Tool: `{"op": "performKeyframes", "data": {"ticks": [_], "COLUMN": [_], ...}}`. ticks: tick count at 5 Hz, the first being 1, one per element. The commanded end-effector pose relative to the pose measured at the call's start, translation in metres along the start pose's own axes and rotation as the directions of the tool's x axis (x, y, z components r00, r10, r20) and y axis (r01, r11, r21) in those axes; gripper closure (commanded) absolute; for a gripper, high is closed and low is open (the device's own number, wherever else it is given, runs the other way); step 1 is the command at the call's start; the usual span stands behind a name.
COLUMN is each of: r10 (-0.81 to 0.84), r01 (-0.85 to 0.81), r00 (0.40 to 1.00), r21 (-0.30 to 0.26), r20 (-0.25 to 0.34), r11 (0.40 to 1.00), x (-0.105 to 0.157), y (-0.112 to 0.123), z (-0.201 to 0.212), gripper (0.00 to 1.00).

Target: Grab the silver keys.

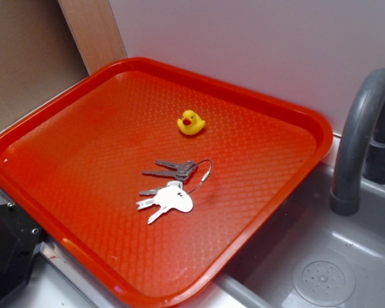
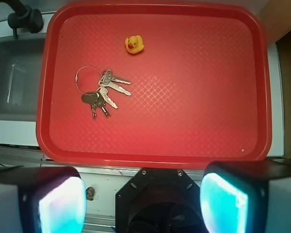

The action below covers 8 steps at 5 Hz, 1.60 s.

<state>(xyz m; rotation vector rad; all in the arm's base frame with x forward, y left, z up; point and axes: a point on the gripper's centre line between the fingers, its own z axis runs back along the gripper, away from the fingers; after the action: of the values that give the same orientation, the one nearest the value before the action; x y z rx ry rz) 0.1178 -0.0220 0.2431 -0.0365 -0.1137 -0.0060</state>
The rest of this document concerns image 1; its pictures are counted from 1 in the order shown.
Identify sink drain strainer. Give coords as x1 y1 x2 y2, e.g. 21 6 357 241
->
292 254 355 307

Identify red plastic tray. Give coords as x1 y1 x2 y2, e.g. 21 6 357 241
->
0 58 332 307

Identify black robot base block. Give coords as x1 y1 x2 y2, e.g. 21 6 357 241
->
0 202 44 306

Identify yellow rubber duck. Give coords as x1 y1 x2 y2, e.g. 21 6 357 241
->
176 110 206 136

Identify silver keys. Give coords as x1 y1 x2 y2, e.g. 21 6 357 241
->
136 159 213 225

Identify grey toy sink basin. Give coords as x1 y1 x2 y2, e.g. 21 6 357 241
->
216 164 385 307

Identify wooden board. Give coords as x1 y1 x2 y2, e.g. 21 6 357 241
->
58 0 127 74

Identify grey toy faucet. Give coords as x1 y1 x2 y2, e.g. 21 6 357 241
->
330 68 385 216

